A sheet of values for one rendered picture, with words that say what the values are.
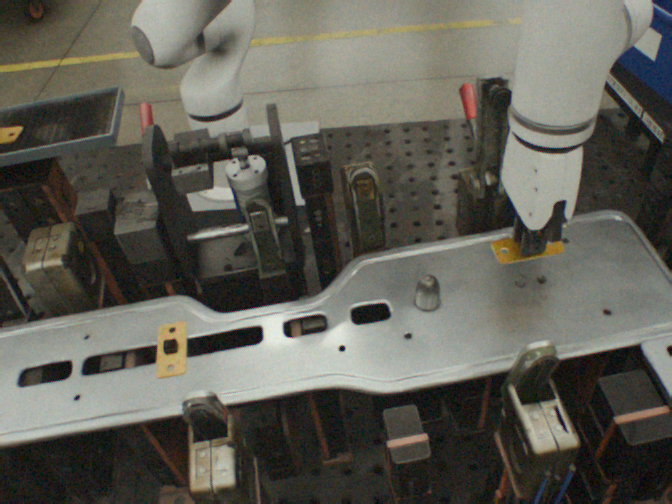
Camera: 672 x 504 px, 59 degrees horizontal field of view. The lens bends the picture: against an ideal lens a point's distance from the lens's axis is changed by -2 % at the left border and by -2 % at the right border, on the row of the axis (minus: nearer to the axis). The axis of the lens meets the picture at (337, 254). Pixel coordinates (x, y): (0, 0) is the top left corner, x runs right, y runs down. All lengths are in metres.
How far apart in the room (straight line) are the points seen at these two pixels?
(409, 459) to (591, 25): 0.47
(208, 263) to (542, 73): 0.58
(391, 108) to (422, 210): 1.63
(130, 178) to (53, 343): 0.81
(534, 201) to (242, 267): 0.46
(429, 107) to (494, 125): 2.12
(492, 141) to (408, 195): 0.58
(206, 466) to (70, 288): 0.36
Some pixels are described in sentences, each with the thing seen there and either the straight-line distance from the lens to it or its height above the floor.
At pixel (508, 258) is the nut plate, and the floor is 1.07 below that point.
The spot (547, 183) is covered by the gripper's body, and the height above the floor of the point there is 1.22.
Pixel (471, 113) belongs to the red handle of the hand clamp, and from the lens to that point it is 0.90.
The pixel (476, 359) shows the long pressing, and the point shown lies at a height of 1.00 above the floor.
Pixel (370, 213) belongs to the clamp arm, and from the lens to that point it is 0.86.
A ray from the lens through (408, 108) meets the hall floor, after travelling 2.94.
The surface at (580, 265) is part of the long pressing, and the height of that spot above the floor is 1.00.
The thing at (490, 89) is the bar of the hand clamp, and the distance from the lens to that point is 0.80.
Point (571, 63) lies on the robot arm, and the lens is 0.58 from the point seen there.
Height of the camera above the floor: 1.63
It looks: 47 degrees down
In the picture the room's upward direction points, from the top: 9 degrees counter-clockwise
